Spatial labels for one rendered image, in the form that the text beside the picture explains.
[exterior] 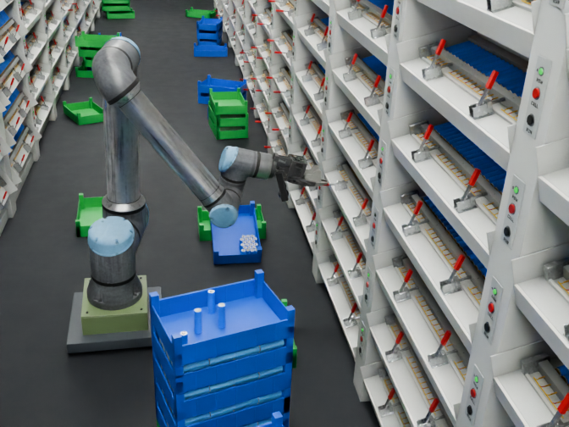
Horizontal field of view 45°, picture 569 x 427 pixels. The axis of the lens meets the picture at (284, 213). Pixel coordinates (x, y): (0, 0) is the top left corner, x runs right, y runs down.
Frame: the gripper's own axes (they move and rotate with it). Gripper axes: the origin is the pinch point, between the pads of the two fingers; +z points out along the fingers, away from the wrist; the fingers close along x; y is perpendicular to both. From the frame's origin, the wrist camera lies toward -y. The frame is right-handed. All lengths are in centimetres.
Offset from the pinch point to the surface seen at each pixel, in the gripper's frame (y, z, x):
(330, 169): -0.1, 6.6, 15.6
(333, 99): 26.1, -0.5, 15.9
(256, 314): -11, -31, -72
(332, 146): 9.0, 4.5, 15.9
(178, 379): -19, -49, -90
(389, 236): 9, 5, -54
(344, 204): -1.6, 5.6, -11.8
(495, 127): 57, -7, -104
